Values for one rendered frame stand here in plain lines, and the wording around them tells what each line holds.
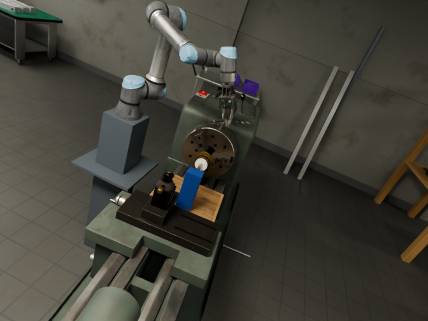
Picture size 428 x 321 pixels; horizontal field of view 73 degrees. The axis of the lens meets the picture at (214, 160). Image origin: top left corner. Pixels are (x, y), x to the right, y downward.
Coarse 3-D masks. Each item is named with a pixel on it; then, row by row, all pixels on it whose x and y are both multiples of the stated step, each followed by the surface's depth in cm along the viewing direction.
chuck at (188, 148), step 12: (192, 132) 165; (204, 132) 163; (216, 132) 161; (228, 132) 167; (192, 144) 168; (216, 144) 164; (228, 144) 163; (192, 156) 171; (216, 168) 171; (228, 168) 169
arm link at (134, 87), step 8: (128, 80) 159; (136, 80) 160; (144, 80) 163; (128, 88) 159; (136, 88) 160; (144, 88) 164; (120, 96) 165; (128, 96) 162; (136, 96) 163; (144, 96) 167
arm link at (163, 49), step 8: (168, 8) 145; (176, 8) 150; (168, 16) 146; (176, 16) 149; (184, 16) 153; (176, 24) 152; (184, 24) 155; (160, 40) 157; (160, 48) 158; (168, 48) 159; (160, 56) 161; (168, 56) 163; (152, 64) 165; (160, 64) 163; (152, 72) 166; (160, 72) 166; (152, 80) 166; (160, 80) 169; (152, 88) 168; (160, 88) 171; (152, 96) 171; (160, 96) 175
